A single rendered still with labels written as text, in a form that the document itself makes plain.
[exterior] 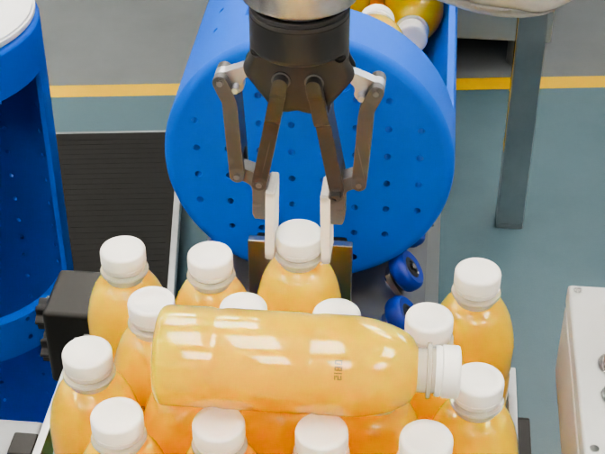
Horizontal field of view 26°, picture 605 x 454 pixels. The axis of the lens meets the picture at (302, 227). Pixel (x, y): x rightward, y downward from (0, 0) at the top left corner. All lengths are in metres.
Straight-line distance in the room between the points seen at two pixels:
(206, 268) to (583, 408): 0.33
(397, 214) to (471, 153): 2.00
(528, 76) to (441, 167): 1.58
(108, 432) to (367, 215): 0.44
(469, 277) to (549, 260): 1.88
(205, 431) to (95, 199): 1.95
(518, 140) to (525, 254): 0.26
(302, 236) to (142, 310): 0.14
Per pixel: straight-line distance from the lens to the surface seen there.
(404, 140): 1.25
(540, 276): 2.93
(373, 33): 1.23
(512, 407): 1.19
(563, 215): 3.12
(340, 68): 0.99
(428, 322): 1.05
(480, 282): 1.10
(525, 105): 2.87
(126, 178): 2.94
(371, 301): 1.37
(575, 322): 1.10
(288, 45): 0.95
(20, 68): 1.69
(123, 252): 1.13
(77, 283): 1.29
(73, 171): 2.99
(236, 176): 1.05
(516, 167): 2.96
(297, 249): 1.08
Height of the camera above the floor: 1.81
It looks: 37 degrees down
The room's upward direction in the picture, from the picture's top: straight up
